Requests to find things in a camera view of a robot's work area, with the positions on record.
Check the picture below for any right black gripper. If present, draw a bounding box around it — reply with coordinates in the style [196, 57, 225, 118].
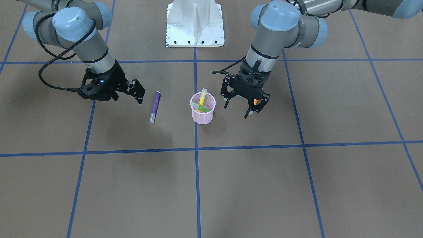
[87, 62, 146, 104]

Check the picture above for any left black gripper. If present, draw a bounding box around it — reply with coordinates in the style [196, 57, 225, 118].
[221, 60, 270, 119]

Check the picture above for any purple marker pen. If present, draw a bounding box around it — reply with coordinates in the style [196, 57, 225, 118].
[149, 91, 161, 123]

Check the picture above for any yellow marker pen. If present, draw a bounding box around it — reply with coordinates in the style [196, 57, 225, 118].
[198, 88, 207, 107]

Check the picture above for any green marker pen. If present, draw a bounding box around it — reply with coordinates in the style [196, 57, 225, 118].
[189, 101, 210, 113]

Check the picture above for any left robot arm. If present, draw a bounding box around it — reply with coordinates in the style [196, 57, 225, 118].
[215, 0, 423, 118]

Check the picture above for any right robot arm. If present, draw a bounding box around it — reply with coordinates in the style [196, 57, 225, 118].
[23, 0, 145, 104]

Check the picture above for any pink mesh pen holder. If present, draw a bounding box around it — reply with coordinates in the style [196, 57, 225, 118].
[189, 89, 216, 125]

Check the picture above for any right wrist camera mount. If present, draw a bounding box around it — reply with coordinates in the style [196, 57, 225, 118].
[77, 74, 112, 101]

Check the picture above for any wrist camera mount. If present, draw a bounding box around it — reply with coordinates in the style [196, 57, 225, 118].
[238, 60, 271, 90]
[77, 74, 112, 101]

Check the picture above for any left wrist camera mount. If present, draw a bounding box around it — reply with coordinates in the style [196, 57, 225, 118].
[238, 60, 271, 90]

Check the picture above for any black camera cable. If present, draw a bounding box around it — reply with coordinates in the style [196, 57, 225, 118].
[212, 56, 248, 76]
[34, 13, 97, 91]

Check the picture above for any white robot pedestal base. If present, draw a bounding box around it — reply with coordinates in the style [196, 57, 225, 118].
[165, 0, 225, 47]

